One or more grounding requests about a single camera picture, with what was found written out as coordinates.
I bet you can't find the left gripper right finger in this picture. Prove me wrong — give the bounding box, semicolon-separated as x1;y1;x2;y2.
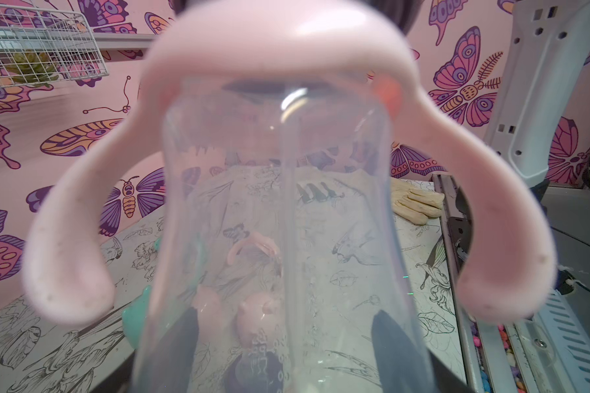
371;310;472;392

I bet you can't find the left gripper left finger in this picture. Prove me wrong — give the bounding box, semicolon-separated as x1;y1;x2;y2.
93;307;199;392

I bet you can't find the clear baby bottle body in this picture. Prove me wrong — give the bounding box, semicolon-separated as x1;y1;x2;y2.
135;74;427;392

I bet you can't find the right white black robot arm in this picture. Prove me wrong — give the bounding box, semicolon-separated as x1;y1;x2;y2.
484;1;590;188

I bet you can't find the teal bottle cap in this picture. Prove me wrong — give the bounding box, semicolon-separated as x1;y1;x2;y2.
121;285;152;350

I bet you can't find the pink bottle cap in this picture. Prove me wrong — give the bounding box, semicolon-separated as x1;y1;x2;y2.
235;291;281;349
192;285;224;343

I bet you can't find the purple nipple collar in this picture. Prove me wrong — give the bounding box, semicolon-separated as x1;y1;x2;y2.
225;351;285;393

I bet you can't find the beige work glove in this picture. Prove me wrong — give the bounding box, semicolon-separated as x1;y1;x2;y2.
390;178;445;225

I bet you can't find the green object in basket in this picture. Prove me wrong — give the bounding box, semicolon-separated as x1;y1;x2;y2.
4;52;60;87

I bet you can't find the white wire basket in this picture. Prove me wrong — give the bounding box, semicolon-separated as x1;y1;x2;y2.
0;3;108;88

